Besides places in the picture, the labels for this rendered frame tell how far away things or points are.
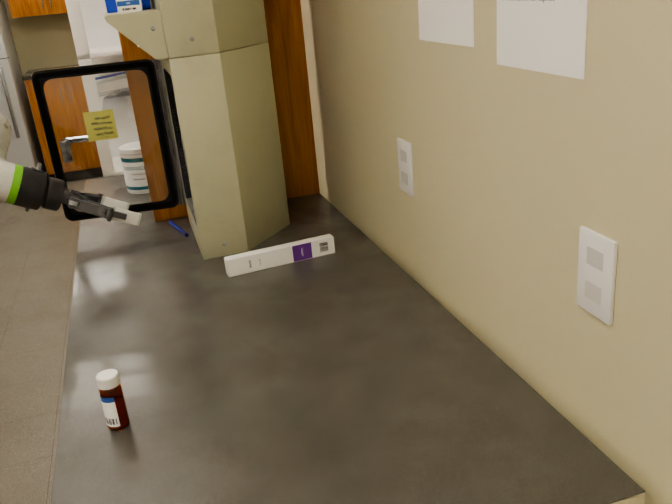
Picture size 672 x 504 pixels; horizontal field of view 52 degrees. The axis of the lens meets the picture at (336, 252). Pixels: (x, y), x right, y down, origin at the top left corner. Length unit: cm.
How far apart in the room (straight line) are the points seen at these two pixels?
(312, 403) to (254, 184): 75
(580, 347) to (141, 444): 64
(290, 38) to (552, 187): 117
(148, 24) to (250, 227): 51
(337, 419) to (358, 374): 12
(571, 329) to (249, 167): 92
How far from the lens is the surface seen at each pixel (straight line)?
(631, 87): 86
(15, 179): 171
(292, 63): 202
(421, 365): 116
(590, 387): 104
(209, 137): 162
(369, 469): 96
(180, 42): 159
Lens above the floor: 155
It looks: 22 degrees down
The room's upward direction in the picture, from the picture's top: 5 degrees counter-clockwise
